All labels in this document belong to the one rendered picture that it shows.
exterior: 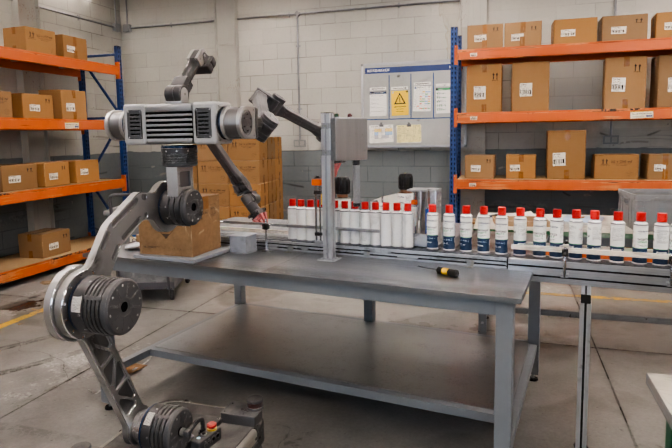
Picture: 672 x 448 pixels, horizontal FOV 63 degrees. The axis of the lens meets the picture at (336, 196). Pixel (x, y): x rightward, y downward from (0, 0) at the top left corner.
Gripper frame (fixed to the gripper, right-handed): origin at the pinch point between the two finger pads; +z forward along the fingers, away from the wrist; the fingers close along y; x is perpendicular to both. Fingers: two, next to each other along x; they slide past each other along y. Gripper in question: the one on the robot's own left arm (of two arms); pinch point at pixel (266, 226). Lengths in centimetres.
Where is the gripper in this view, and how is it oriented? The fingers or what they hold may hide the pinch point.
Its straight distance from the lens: 287.9
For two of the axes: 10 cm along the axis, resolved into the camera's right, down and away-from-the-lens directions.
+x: -7.0, 6.0, 3.9
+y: 4.0, -1.1, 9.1
